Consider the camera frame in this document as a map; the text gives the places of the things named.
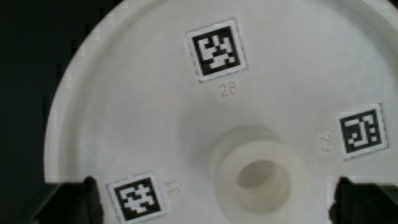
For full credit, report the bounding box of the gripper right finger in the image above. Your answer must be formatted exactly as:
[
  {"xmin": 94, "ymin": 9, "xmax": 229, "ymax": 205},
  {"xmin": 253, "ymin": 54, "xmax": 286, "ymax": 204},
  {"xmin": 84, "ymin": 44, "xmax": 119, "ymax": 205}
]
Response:
[{"xmin": 329, "ymin": 177, "xmax": 398, "ymax": 224}]

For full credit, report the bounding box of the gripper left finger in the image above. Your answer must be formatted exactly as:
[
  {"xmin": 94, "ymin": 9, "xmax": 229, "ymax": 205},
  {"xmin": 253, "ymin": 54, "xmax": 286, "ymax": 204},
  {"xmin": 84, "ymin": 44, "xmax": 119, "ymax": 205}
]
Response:
[{"xmin": 23, "ymin": 176, "xmax": 107, "ymax": 224}]

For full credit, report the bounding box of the white round table top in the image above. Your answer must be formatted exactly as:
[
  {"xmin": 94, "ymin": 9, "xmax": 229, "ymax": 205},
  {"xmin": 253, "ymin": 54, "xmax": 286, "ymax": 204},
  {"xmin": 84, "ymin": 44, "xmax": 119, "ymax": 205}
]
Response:
[{"xmin": 45, "ymin": 0, "xmax": 398, "ymax": 224}]

